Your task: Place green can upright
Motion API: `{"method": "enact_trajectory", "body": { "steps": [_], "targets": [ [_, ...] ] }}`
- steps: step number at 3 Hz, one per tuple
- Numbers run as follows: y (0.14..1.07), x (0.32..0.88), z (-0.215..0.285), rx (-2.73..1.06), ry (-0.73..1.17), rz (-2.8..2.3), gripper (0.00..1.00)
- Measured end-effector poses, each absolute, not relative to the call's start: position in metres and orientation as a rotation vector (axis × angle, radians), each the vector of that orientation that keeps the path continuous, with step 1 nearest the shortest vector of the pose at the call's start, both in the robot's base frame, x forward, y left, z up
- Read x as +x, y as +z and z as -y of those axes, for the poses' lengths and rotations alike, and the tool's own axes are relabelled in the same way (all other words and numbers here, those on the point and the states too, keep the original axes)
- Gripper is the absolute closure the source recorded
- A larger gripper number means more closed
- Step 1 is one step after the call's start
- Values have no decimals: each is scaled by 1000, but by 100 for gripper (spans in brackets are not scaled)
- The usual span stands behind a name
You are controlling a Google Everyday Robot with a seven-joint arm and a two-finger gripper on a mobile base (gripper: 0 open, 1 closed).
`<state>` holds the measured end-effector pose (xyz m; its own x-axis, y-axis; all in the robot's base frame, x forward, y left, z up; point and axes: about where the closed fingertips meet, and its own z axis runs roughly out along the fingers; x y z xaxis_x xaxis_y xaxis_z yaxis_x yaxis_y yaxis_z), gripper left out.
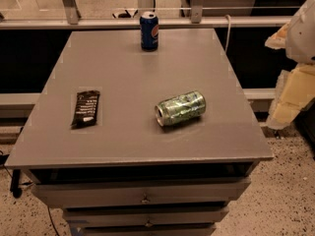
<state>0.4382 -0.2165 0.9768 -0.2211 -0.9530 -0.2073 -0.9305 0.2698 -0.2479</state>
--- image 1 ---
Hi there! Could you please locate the top grey drawer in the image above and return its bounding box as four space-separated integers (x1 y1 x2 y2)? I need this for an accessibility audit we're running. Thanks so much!
32 177 251 208

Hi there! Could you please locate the green soda can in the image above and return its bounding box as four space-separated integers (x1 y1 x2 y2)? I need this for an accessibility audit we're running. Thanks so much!
155 90 207 127

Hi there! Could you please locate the black floor cable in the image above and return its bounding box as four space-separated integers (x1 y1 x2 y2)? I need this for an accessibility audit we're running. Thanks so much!
0 149 62 236

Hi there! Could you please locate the bottom grey drawer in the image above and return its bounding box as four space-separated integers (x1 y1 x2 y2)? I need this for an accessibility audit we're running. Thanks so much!
72 224 216 236

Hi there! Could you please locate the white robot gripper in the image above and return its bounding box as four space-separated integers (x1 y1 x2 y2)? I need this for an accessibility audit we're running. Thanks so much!
265 0 315 130

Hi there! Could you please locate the grey drawer cabinet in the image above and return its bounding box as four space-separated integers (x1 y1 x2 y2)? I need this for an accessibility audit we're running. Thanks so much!
4 28 275 236

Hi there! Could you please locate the grey drawer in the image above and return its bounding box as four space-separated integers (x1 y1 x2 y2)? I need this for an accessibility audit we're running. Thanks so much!
32 177 251 208
72 224 216 236
63 206 228 227

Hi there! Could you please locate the black snack packet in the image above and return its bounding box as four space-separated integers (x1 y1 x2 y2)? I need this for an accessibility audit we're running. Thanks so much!
71 90 100 129

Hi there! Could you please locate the grey metal rail frame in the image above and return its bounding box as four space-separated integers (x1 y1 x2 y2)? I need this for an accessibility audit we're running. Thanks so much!
0 16 291 30

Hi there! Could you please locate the blue Pepsi can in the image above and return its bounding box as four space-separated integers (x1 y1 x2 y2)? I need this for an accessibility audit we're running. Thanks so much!
140 11 158 51

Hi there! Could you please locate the middle grey drawer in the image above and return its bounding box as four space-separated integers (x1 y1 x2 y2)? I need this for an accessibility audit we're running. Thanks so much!
63 206 228 227

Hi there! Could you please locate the white cable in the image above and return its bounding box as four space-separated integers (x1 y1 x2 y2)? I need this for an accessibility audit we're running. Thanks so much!
223 14 232 54

